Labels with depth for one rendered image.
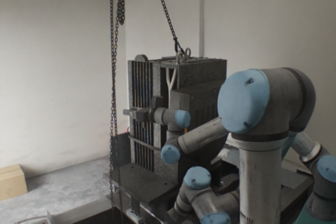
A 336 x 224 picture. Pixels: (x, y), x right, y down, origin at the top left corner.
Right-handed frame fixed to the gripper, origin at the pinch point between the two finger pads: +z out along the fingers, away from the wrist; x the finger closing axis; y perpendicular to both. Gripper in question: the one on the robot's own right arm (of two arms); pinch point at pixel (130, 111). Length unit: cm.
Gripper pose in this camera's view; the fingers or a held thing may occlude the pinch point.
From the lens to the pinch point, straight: 134.4
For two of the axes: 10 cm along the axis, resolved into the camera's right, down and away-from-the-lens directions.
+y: 0.1, 9.8, 1.9
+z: -8.5, -1.0, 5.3
